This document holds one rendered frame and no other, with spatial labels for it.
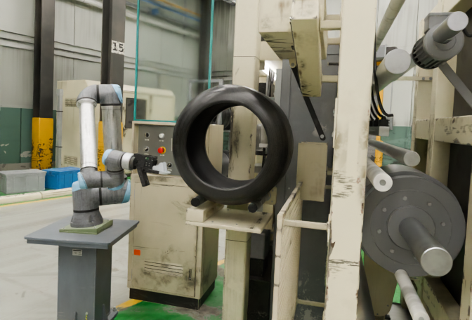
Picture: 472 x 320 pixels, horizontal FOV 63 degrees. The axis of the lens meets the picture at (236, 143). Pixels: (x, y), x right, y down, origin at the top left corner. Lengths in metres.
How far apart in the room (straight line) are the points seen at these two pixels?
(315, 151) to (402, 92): 9.04
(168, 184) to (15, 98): 7.67
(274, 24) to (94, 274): 1.76
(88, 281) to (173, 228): 0.62
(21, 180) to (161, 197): 4.64
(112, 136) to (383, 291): 1.82
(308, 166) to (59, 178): 5.72
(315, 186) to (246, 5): 1.05
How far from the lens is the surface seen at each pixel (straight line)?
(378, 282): 2.45
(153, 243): 2.81
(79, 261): 2.54
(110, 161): 2.12
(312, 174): 2.04
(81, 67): 10.94
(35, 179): 7.21
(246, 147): 2.14
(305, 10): 1.44
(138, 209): 2.81
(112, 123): 2.45
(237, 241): 2.25
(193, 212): 1.88
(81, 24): 11.10
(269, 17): 1.55
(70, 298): 2.65
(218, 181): 2.09
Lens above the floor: 1.29
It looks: 3 degrees down
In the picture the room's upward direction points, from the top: 3 degrees clockwise
